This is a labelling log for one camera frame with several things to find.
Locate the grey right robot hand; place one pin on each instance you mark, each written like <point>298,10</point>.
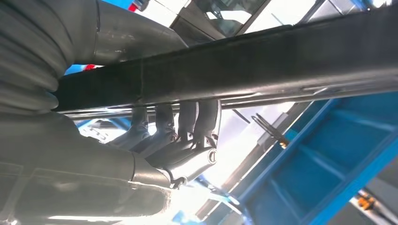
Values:
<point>77,174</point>

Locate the blue metal shelf rack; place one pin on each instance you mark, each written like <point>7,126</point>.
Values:
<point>326,161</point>

